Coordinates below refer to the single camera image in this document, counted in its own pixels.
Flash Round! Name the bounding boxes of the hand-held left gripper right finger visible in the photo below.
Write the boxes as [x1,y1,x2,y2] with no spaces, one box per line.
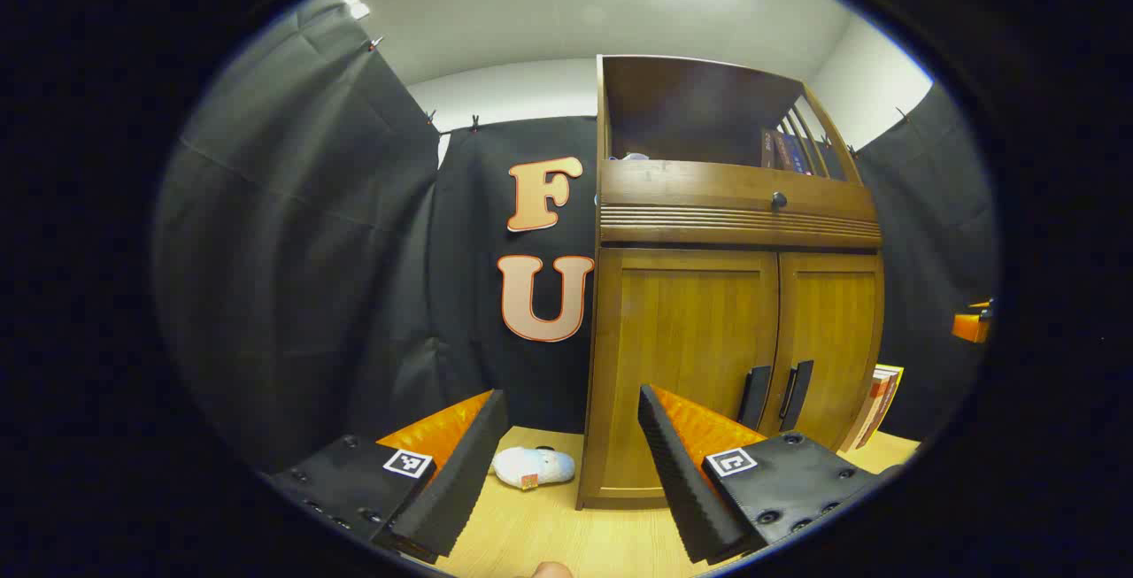
[637,384,904,566]

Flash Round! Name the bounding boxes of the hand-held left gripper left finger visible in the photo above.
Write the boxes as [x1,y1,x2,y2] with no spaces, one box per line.
[261,389,512,564]

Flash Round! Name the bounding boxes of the wooden shoe cabinet door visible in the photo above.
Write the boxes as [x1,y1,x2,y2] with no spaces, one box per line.
[602,247,782,495]
[763,250,884,453]

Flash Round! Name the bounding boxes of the wooden double-door shoe cabinet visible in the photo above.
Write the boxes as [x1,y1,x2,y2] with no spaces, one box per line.
[575,54,886,511]

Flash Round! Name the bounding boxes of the white plush toy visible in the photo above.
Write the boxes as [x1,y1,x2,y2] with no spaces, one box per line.
[491,445,576,490]

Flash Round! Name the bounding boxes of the yellow book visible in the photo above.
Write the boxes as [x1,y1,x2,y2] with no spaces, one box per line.
[881,366,906,433]

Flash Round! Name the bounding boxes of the red spine book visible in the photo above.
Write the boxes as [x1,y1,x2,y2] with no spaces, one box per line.
[839,366,895,453]

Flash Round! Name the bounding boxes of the black backdrop cloth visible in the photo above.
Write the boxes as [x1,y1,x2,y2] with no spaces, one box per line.
[152,3,1001,473]

